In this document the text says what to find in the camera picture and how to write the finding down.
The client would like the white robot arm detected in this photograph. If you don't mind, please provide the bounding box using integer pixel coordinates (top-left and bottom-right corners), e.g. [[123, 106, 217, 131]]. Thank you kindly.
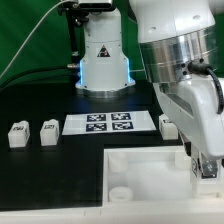
[[77, 0, 224, 178]]

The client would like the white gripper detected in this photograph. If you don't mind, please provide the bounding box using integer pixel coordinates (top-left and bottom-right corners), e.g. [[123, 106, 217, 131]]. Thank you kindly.
[[153, 71, 224, 178]]

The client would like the black cable left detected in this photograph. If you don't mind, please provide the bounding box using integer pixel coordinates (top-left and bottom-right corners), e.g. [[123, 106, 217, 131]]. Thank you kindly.
[[0, 63, 80, 90]]

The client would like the white square table top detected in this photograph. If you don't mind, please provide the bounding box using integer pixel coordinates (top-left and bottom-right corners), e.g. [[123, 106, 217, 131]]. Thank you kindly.
[[103, 146, 224, 211]]

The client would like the white cable left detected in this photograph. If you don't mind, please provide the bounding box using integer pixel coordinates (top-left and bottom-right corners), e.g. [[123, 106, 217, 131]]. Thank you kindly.
[[0, 0, 74, 79]]

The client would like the white marker sheet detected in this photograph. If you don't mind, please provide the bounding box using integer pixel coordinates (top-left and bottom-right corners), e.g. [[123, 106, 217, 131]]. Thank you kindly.
[[62, 111, 156, 135]]

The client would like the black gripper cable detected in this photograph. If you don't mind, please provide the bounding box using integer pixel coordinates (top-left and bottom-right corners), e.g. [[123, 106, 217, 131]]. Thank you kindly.
[[187, 60, 224, 116]]

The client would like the black camera stand pole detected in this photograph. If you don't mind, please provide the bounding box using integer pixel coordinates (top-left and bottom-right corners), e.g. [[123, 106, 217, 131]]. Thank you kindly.
[[57, 2, 88, 84]]

